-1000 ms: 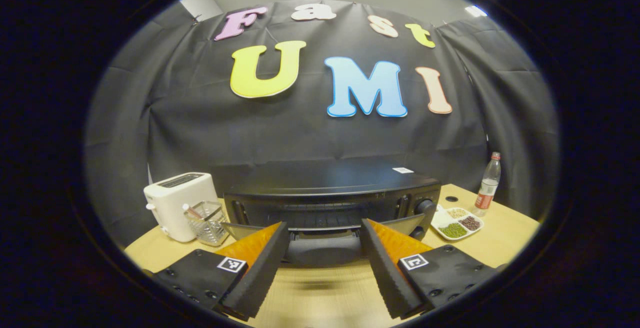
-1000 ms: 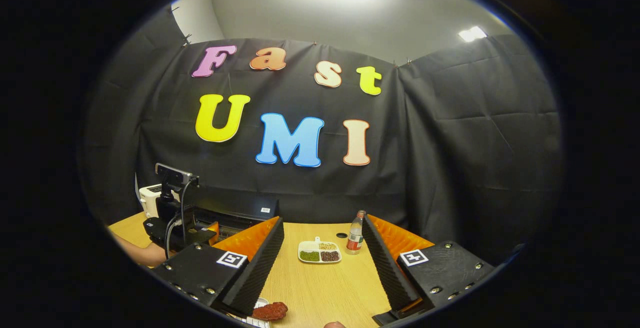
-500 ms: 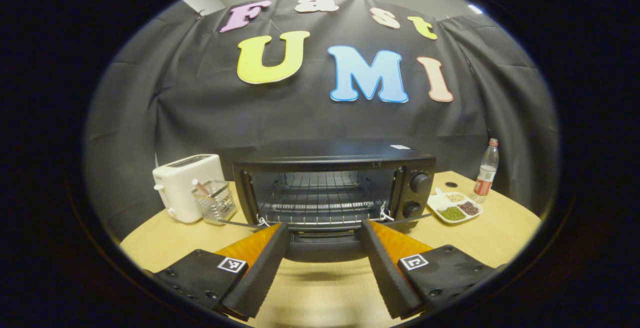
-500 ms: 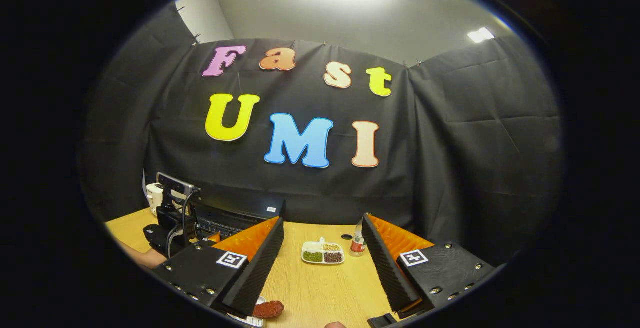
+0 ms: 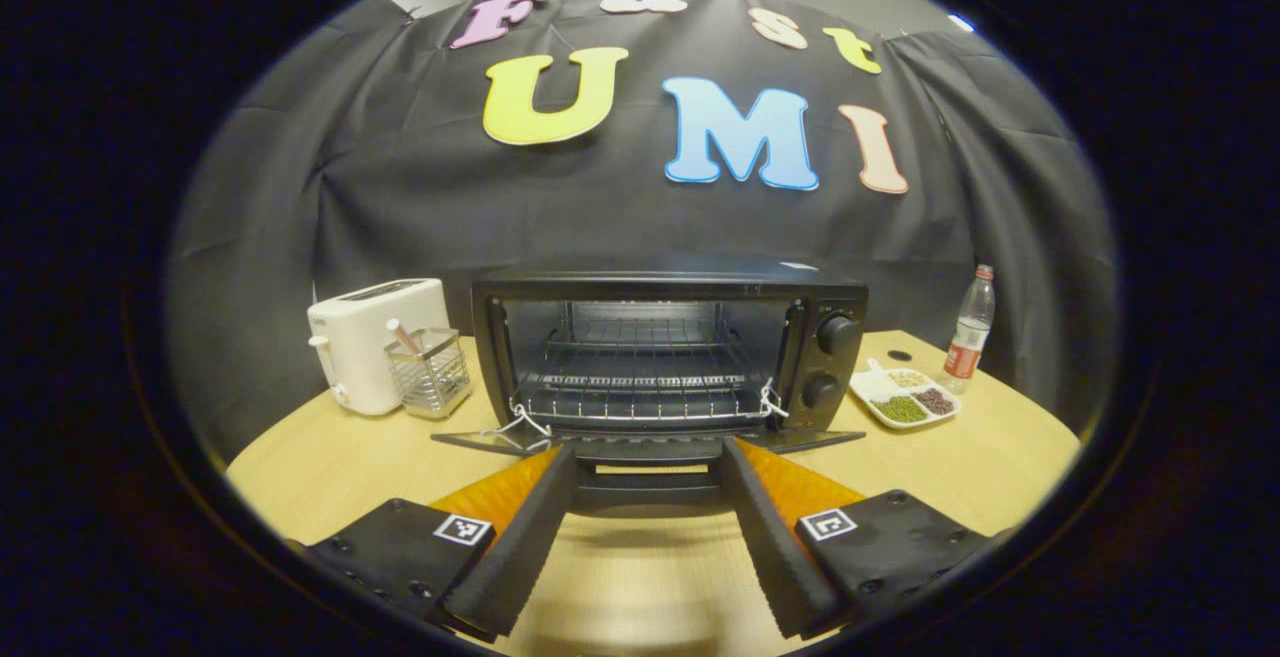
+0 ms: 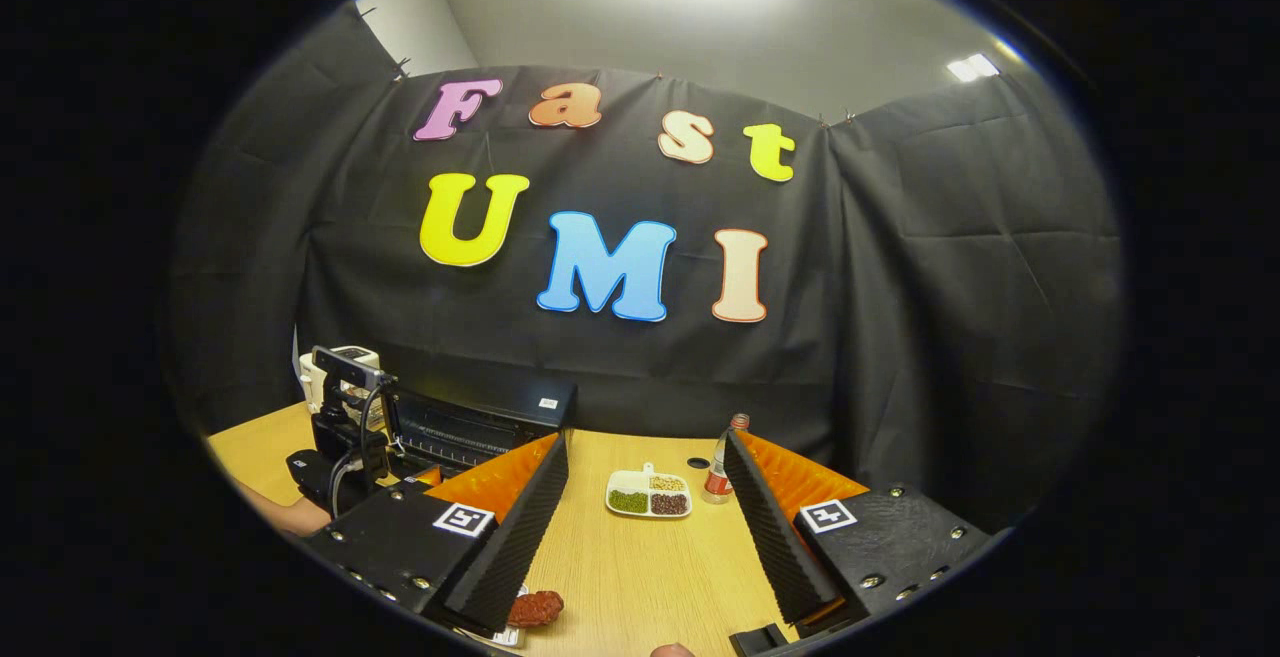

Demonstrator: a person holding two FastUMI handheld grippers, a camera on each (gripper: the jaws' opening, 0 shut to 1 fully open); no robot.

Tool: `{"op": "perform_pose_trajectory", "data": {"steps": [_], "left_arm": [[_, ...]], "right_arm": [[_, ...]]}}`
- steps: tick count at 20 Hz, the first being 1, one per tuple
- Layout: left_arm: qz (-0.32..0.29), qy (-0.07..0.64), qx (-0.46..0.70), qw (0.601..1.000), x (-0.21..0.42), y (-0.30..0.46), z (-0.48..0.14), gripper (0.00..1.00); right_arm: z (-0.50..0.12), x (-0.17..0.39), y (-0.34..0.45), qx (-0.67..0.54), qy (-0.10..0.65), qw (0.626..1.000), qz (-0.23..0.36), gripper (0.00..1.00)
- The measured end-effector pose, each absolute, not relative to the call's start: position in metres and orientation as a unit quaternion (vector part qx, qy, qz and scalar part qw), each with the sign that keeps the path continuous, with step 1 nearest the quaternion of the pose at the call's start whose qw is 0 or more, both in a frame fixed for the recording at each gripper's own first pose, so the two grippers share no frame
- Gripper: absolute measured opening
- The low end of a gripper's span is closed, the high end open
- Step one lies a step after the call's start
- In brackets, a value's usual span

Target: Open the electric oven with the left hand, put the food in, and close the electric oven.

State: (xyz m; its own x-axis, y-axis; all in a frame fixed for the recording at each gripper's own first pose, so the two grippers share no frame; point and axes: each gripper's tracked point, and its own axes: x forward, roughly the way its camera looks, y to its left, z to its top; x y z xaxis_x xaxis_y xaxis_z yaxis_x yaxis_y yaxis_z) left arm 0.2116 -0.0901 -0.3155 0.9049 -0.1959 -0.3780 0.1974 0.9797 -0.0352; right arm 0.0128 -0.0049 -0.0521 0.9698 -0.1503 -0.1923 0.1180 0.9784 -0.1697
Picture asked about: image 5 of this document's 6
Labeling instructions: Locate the white divided plate of beans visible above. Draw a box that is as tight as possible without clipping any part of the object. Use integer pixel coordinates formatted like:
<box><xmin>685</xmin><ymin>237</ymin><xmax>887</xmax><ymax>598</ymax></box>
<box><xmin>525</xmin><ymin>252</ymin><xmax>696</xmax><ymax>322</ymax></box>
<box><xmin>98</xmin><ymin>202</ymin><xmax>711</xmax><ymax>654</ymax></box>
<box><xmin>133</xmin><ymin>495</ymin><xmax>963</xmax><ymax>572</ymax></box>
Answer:
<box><xmin>848</xmin><ymin>358</ymin><xmax>963</xmax><ymax>430</ymax></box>

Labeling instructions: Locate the clear mesh utensil holder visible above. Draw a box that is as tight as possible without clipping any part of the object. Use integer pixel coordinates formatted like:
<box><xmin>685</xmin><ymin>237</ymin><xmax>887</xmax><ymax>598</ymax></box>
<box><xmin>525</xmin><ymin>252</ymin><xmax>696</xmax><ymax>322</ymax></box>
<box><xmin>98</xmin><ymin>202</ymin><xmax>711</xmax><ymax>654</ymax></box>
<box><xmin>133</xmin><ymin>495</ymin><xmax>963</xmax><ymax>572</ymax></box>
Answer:
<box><xmin>385</xmin><ymin>327</ymin><xmax>473</xmax><ymax>420</ymax></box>

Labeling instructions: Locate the black backdrop cloth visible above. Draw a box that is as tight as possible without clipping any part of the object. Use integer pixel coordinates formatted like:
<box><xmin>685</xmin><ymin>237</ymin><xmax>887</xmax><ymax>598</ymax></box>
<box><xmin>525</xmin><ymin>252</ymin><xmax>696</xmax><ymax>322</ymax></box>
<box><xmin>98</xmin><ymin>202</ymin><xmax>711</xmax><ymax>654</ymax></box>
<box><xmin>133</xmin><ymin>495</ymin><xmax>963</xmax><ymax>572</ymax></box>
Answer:
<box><xmin>165</xmin><ymin>0</ymin><xmax>1119</xmax><ymax>468</ymax></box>

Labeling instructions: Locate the clear bottle with red label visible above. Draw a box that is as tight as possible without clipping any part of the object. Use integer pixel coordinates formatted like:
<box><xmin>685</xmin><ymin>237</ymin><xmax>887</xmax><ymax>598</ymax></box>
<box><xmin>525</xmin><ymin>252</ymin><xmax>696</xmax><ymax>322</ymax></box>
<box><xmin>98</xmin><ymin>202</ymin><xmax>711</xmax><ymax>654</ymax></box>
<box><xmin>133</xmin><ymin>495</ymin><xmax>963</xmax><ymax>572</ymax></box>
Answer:
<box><xmin>943</xmin><ymin>264</ymin><xmax>997</xmax><ymax>396</ymax></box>

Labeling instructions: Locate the black electric oven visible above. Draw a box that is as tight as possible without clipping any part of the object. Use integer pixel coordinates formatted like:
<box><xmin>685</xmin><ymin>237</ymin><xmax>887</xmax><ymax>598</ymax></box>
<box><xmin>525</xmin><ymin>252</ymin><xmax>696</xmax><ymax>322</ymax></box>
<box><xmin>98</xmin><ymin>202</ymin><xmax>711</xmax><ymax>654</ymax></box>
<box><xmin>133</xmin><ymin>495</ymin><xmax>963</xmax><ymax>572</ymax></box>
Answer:
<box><xmin>432</xmin><ymin>262</ymin><xmax>869</xmax><ymax>520</ymax></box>

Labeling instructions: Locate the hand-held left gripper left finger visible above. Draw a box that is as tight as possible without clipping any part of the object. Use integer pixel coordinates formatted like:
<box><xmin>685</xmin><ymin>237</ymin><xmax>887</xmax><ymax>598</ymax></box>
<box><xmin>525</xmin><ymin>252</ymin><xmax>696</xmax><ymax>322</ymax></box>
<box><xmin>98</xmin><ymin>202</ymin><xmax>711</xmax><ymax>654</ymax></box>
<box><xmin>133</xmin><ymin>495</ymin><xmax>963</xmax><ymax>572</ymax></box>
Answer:
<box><xmin>288</xmin><ymin>445</ymin><xmax>583</xmax><ymax>642</ymax></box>

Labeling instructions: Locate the white toaster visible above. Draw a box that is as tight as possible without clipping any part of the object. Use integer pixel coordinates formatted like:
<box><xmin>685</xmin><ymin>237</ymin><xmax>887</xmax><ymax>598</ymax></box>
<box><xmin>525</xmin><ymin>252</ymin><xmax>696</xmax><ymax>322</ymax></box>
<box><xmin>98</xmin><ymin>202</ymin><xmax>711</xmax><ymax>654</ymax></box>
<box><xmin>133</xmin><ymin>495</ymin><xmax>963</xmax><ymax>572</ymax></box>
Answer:
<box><xmin>306</xmin><ymin>278</ymin><xmax>451</xmax><ymax>416</ymax></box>

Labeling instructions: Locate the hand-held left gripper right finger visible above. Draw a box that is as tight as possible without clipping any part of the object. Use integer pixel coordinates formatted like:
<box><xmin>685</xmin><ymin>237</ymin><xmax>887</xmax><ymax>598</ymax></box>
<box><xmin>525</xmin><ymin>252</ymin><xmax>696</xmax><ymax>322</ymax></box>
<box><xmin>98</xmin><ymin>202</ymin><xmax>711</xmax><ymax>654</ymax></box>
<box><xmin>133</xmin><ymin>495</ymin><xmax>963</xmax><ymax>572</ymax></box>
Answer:
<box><xmin>718</xmin><ymin>437</ymin><xmax>1003</xmax><ymax>640</ymax></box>

